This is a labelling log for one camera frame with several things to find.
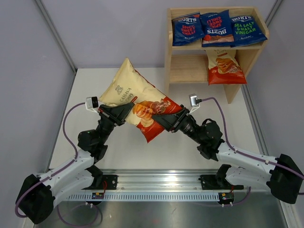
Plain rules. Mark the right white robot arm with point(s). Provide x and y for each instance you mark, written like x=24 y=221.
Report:
x=279 y=175

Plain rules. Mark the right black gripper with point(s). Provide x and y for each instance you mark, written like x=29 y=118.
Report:
x=174 y=122

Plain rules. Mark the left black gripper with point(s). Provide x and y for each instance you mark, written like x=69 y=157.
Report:
x=115 y=115

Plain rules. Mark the wooden two-tier shelf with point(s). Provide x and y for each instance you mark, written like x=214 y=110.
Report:
x=192 y=66

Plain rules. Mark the cream orange cassava chips bag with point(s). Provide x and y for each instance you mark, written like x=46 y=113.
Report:
x=223 y=68

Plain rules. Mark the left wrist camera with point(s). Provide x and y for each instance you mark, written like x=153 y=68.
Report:
x=91 y=104

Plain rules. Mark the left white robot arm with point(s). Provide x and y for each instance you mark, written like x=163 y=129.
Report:
x=41 y=193

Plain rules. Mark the blue Burts chilli bag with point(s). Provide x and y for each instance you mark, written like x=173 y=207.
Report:
x=217 y=28
x=187 y=29

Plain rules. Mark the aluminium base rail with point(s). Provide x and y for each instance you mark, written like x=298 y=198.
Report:
x=188 y=185

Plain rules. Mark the blue Burts sea salt bag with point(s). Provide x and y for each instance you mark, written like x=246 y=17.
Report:
x=246 y=31

